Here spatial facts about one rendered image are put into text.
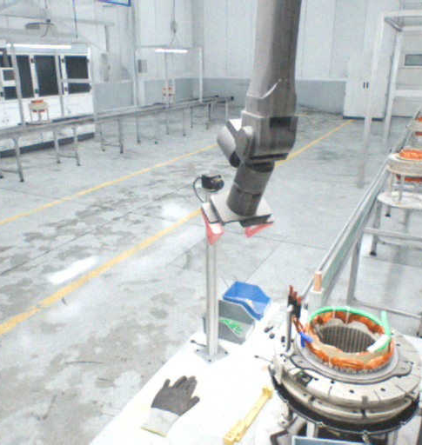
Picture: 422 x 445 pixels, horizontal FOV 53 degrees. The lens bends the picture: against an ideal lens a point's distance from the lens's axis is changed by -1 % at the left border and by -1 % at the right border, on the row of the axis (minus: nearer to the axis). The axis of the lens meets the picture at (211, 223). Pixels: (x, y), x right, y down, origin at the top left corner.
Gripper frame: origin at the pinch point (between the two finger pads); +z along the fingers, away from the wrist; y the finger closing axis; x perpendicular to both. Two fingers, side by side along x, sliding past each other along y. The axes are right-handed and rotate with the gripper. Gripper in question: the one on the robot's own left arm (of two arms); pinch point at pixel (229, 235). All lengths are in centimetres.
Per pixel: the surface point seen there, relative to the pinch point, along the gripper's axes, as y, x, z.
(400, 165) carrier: -194, -94, 89
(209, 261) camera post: -13.4, -20.8, 40.3
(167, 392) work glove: 6, 6, 63
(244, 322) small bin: -33, -13, 75
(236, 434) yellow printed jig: -5, 25, 52
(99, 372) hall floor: 9, -55, 190
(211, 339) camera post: -14, -6, 64
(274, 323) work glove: -42, -8, 71
